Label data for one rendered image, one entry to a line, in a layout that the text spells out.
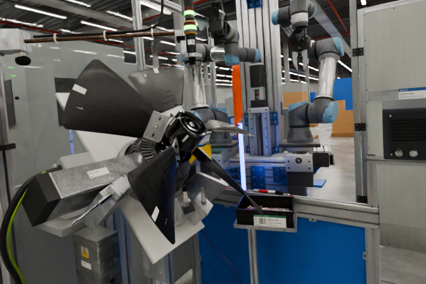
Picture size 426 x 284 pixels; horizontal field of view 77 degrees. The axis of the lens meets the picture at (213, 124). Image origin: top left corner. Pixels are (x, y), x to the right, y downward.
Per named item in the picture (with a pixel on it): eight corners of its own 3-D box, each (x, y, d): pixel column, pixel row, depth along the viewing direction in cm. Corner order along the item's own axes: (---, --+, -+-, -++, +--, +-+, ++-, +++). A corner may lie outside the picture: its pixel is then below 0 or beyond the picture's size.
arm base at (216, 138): (213, 141, 187) (212, 127, 186) (234, 141, 182) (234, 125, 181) (205, 144, 173) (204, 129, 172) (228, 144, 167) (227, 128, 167)
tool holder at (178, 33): (175, 57, 93) (174, 28, 93) (177, 60, 100) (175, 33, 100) (201, 55, 94) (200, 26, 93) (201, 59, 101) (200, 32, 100)
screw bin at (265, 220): (235, 227, 103) (234, 208, 103) (243, 210, 119) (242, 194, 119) (295, 231, 97) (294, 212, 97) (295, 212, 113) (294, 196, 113)
